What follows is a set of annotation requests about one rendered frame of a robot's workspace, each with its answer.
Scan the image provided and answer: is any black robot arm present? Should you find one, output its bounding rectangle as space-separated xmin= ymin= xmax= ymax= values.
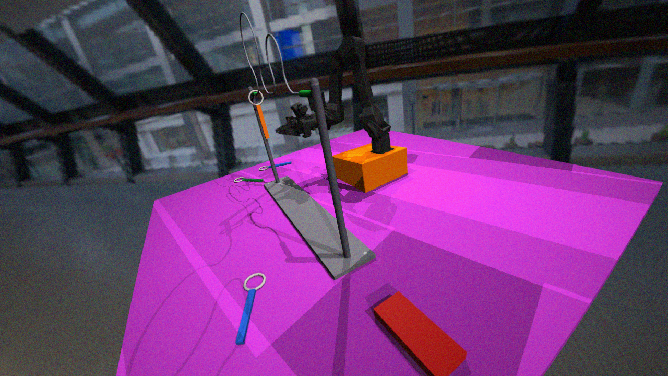
xmin=291 ymin=36 xmax=394 ymax=154

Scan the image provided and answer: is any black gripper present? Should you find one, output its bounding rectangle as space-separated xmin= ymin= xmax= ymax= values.
xmin=276 ymin=114 xmax=317 ymax=138

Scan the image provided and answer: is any red rectangular block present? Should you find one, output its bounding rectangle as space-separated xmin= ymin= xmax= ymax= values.
xmin=374 ymin=291 xmax=467 ymax=376

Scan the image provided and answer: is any orange bar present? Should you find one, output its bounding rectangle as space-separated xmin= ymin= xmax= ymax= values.
xmin=248 ymin=90 xmax=270 ymax=139

